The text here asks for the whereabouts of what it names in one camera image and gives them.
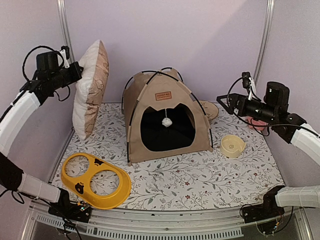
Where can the beige fabric pet tent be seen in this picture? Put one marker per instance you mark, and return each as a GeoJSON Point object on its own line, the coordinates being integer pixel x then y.
{"type": "Point", "coordinates": [165, 120]}

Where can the right aluminium frame post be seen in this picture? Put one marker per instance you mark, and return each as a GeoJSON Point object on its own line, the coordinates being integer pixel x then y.
{"type": "Point", "coordinates": [268, 20]}

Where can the left aluminium frame post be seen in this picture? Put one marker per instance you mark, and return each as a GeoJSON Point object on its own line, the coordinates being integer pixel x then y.
{"type": "Point", "coordinates": [65, 28]}

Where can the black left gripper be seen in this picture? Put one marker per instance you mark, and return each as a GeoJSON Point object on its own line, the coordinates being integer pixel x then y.
{"type": "Point", "coordinates": [77, 74]}

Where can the yellow double bowl holder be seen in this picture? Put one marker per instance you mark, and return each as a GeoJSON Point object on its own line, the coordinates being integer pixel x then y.
{"type": "Point", "coordinates": [99, 183]}

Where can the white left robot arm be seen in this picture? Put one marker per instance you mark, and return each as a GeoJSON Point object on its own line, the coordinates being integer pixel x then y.
{"type": "Point", "coordinates": [53, 71]}

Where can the cream ceramic pet bowl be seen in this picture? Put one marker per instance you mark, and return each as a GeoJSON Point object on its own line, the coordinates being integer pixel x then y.
{"type": "Point", "coordinates": [232, 146]}

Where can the aluminium frame post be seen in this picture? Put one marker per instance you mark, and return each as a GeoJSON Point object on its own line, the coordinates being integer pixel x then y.
{"type": "Point", "coordinates": [65, 28]}
{"type": "Point", "coordinates": [268, 20]}

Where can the aluminium front rail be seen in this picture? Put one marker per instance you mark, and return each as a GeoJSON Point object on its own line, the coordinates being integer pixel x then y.
{"type": "Point", "coordinates": [128, 224]}

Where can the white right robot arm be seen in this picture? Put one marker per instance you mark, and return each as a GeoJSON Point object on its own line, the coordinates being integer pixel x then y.
{"type": "Point", "coordinates": [293, 129]}

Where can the floral patterned table mat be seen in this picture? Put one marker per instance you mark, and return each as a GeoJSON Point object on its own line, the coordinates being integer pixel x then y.
{"type": "Point", "coordinates": [192, 181]}

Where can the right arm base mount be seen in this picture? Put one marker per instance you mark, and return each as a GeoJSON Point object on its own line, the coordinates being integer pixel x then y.
{"type": "Point", "coordinates": [267, 209]}

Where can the pink plastic bowl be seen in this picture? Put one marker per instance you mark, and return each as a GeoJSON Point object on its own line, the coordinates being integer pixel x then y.
{"type": "Point", "coordinates": [256, 124]}

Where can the white fluffy cushion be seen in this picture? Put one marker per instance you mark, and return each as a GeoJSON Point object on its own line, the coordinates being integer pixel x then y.
{"type": "Point", "coordinates": [90, 89]}

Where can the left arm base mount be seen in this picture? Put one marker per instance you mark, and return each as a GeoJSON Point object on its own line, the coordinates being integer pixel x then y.
{"type": "Point", "coordinates": [76, 211]}

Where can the white pompom toy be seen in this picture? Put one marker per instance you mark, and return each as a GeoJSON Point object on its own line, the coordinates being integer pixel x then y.
{"type": "Point", "coordinates": [166, 122]}

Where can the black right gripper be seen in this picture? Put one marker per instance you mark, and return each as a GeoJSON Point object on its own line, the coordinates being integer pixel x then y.
{"type": "Point", "coordinates": [233, 99]}

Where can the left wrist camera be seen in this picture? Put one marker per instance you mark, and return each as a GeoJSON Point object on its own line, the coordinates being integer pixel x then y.
{"type": "Point", "coordinates": [65, 52]}

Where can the black tent pole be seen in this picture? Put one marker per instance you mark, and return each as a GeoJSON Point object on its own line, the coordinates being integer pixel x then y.
{"type": "Point", "coordinates": [139, 80]}
{"type": "Point", "coordinates": [155, 100]}

